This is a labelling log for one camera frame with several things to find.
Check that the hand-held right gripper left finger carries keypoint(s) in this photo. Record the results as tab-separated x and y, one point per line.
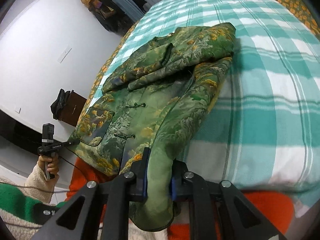
144	180

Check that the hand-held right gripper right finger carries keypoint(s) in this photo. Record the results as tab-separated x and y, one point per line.
174	188

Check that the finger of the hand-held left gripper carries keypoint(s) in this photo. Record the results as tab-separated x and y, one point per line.
73	143

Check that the green patterned jacket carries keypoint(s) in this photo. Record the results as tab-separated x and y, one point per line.
150	100

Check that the person's left forearm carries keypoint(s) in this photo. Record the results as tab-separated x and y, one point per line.
40	182

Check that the person's left hand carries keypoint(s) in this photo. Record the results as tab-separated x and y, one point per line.
51	165

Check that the brown wooden nightstand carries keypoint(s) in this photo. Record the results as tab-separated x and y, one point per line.
73	110

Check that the white low shelf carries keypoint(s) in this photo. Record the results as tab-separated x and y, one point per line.
15	155

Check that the black cloth item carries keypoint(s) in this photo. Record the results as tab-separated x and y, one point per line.
60	103

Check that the teal white checked blanket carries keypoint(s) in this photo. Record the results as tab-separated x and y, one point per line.
250	92

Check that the dark hanging coat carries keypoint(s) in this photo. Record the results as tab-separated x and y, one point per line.
110	15

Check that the orange floral bedspread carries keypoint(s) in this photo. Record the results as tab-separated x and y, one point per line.
287	0

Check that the white wall socket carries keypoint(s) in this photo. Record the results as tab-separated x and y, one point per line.
18	110

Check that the white wall switch plate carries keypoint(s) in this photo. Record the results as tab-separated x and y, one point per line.
64	54

